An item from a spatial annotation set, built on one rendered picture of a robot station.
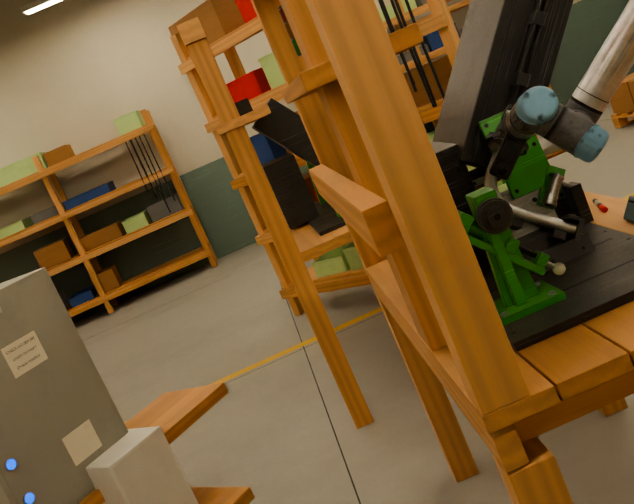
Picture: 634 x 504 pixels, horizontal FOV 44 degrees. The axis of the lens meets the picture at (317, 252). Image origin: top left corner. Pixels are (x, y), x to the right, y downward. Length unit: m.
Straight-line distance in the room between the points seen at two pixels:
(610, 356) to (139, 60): 9.77
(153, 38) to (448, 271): 9.72
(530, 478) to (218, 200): 9.54
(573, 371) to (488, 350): 0.17
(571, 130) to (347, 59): 0.57
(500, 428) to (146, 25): 9.83
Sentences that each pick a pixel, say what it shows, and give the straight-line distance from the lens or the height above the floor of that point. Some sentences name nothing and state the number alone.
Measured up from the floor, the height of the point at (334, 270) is 0.29.
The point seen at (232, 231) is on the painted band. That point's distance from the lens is 10.83.
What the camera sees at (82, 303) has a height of 0.26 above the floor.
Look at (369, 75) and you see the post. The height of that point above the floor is 1.48.
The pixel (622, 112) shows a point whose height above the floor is 0.15.
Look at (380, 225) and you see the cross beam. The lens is 1.37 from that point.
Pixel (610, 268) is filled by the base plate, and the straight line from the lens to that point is 1.81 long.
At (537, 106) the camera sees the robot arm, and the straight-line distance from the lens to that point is 1.62.
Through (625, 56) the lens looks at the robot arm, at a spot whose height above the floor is 1.31.
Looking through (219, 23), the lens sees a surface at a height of 2.21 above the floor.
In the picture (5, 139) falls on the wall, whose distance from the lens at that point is 11.14.
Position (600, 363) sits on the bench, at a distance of 1.44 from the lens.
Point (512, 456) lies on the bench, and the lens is 1.44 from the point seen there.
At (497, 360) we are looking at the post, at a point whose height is 0.96.
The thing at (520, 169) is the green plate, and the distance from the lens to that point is 1.98.
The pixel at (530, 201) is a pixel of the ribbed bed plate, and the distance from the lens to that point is 1.99.
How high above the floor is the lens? 1.48
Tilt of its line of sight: 10 degrees down
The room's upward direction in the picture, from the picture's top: 24 degrees counter-clockwise
